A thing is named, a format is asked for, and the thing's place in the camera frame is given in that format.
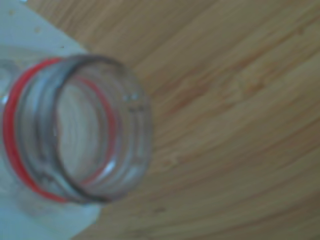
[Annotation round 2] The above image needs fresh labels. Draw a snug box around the clear bottle red label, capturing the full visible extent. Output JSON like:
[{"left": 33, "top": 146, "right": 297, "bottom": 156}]
[{"left": 0, "top": 53, "right": 153, "bottom": 206}]

